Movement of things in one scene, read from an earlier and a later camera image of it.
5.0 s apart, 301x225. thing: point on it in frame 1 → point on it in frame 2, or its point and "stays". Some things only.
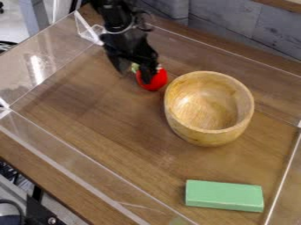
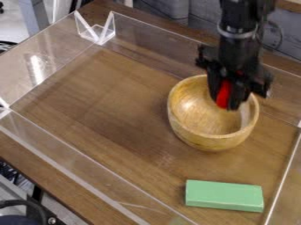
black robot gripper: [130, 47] → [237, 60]
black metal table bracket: [38, 214] stays
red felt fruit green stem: [160, 80] → [224, 94]
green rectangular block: [224, 195] stays
